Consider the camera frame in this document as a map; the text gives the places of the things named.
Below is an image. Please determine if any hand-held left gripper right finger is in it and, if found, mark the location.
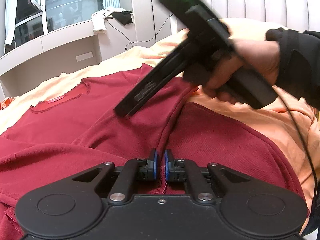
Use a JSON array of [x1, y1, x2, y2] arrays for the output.
[[164, 149, 251, 203]]

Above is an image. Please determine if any window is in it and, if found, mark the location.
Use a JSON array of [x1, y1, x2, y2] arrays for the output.
[[14, 0, 105, 42]]

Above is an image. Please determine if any dark red knit sweater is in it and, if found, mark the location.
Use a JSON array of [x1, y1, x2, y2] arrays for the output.
[[0, 62, 310, 240]]

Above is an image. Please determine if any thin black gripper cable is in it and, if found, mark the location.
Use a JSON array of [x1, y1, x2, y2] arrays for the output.
[[274, 85, 318, 212]]

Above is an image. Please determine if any white wall socket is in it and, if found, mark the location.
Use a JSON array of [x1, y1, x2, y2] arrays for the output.
[[76, 52, 93, 62]]

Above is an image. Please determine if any black power cable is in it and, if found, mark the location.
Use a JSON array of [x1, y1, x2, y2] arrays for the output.
[[107, 14, 175, 51]]

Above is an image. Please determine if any black cloth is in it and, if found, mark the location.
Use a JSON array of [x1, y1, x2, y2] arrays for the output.
[[113, 10, 133, 26]]

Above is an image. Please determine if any person's right forearm black sleeve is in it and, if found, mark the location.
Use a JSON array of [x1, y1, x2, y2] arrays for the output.
[[265, 28, 320, 107]]

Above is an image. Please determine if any person's right hand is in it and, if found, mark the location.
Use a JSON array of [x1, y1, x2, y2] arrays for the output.
[[202, 39, 280, 105]]

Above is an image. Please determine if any grey padded wooden headboard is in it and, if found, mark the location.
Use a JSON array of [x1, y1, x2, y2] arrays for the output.
[[176, 0, 320, 34]]

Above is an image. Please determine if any white cloth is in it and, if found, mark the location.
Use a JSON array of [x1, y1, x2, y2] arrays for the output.
[[91, 6, 126, 33]]

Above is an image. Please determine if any grey built-in wardrobe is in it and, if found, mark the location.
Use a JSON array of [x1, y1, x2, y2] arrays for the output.
[[0, 0, 177, 98]]

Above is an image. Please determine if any orange duvet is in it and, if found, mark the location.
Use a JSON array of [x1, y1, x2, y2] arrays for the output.
[[0, 17, 320, 233]]

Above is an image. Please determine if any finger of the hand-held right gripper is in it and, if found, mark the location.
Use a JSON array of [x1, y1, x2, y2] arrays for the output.
[[114, 37, 193, 117]]

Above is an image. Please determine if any person's right leg in jeans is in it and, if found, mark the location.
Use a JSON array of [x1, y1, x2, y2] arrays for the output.
[[301, 215, 320, 238]]

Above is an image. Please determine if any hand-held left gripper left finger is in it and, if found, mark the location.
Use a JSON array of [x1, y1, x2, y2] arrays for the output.
[[72, 149, 159, 204]]

